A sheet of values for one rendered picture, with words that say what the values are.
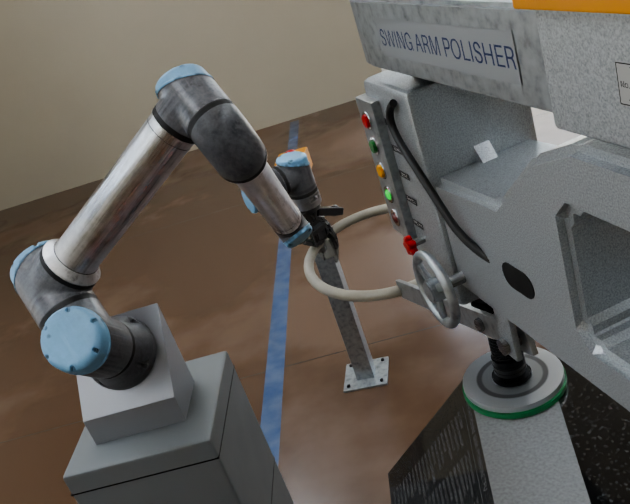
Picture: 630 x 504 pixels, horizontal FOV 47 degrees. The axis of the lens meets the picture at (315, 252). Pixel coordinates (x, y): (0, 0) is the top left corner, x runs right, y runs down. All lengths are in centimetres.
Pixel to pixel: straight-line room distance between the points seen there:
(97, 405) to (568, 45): 155
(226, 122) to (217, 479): 91
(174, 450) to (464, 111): 110
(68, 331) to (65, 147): 660
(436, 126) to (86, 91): 696
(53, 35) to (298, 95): 251
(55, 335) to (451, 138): 100
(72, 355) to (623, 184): 128
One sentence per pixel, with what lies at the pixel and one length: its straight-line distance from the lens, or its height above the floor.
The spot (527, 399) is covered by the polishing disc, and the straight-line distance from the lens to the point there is 157.
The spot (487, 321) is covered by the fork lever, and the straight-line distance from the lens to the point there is 143.
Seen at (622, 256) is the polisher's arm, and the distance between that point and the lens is 102.
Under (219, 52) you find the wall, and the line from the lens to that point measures 768.
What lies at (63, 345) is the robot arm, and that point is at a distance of 175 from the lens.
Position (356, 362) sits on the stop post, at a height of 10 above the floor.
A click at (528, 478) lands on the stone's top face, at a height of 87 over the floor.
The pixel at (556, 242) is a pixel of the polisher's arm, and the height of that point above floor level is 144.
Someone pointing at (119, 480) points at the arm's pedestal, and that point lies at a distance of 198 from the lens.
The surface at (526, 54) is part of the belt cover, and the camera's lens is 85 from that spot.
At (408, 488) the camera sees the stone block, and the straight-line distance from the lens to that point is 177.
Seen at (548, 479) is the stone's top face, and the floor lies 87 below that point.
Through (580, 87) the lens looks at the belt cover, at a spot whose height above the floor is 167.
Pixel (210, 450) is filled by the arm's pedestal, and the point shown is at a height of 82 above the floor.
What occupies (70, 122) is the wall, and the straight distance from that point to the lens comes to 819.
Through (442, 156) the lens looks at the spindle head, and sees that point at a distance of 126.
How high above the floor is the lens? 190
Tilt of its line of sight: 24 degrees down
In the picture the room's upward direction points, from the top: 19 degrees counter-clockwise
